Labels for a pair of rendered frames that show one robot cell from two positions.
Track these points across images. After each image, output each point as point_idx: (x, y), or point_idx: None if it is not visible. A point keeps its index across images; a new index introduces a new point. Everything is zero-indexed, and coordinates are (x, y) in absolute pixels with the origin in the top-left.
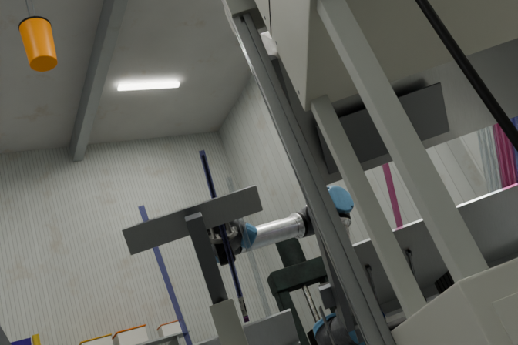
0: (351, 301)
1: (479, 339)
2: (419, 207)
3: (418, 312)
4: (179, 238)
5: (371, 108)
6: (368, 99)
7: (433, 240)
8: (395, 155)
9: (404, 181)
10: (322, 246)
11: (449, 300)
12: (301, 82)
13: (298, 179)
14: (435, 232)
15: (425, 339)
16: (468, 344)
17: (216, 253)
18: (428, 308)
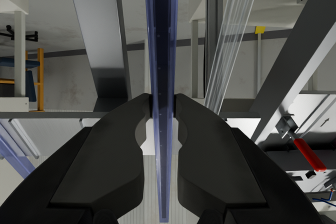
0: None
1: (189, 10)
2: (191, 38)
3: (199, 5)
4: (57, 112)
5: (191, 64)
6: (190, 66)
7: (192, 30)
8: (191, 51)
9: (191, 45)
10: (307, 3)
11: (190, 16)
12: (202, 103)
13: (206, 73)
14: (191, 32)
15: None
16: (191, 6)
17: None
18: (195, 10)
